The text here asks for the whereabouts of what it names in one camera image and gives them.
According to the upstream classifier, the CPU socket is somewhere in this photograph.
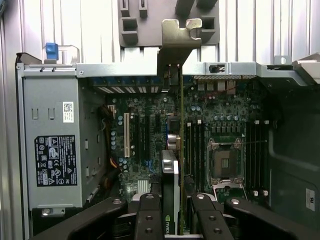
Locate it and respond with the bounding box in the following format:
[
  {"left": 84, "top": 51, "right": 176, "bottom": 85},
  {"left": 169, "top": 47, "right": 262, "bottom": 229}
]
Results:
[{"left": 206, "top": 136, "right": 245, "bottom": 188}]

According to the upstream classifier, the metal socket cover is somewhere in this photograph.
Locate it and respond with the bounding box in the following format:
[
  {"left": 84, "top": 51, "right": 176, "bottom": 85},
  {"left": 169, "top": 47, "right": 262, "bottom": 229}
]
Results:
[{"left": 211, "top": 177, "right": 247, "bottom": 193}]

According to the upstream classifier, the green motherboard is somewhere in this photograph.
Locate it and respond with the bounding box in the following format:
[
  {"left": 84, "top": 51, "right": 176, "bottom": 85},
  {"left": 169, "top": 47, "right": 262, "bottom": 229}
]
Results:
[{"left": 99, "top": 81, "right": 272, "bottom": 208}]

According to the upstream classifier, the black open PC case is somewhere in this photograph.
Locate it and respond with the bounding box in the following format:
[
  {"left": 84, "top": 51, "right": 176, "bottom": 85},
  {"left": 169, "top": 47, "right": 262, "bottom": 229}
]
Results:
[{"left": 14, "top": 51, "right": 320, "bottom": 240}]

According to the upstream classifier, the white expansion slot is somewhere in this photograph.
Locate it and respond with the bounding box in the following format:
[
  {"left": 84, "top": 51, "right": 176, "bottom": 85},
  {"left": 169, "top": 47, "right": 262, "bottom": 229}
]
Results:
[{"left": 123, "top": 112, "right": 131, "bottom": 159}]

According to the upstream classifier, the grey power supply unit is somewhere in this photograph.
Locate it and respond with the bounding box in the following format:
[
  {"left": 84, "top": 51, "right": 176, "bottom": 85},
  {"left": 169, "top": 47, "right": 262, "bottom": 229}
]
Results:
[{"left": 22, "top": 74, "right": 84, "bottom": 211}]

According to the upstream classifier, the grey parts rack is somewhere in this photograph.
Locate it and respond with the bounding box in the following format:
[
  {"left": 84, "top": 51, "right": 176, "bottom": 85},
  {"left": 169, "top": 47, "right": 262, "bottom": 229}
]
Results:
[{"left": 117, "top": 0, "right": 221, "bottom": 48}]

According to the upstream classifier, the power supply wire bundle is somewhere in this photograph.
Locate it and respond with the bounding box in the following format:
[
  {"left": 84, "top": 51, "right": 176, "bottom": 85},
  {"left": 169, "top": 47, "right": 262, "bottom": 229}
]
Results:
[{"left": 97, "top": 104, "right": 121, "bottom": 192}]

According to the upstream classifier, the silver chipset heatsink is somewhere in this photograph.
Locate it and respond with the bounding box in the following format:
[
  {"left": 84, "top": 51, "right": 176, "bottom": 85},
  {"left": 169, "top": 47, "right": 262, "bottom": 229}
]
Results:
[{"left": 136, "top": 178, "right": 153, "bottom": 194}]

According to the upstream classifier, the blue release latch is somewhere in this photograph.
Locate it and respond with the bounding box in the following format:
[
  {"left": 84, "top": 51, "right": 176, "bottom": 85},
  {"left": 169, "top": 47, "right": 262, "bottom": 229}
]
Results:
[{"left": 45, "top": 42, "right": 59, "bottom": 62}]

